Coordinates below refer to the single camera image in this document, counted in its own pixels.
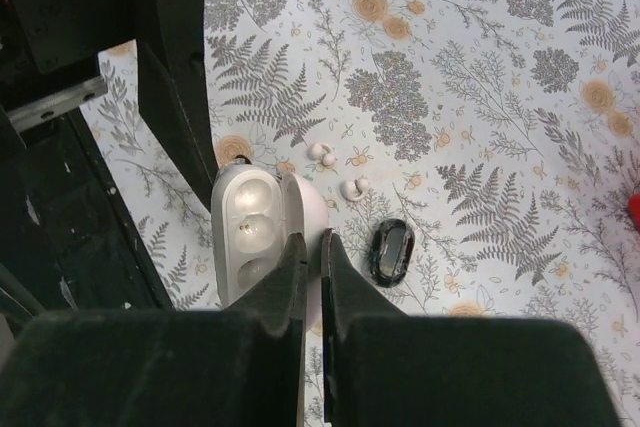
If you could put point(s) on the white earbud charging case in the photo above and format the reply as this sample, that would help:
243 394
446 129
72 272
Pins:
253 213

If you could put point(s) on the floral patterned table mat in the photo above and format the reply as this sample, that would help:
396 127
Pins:
504 132

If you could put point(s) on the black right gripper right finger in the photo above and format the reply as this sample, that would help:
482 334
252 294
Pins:
383 367

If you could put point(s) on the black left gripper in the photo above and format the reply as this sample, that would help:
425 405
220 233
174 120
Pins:
50 45

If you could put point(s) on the red plastic basket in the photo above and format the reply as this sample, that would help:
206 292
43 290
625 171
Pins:
633 211

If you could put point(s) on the black earbud charging case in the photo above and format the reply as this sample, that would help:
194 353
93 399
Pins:
390 253

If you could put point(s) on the white earbud with blue light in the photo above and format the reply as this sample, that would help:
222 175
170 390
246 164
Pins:
322 154

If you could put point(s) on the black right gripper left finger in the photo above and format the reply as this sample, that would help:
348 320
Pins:
241 366

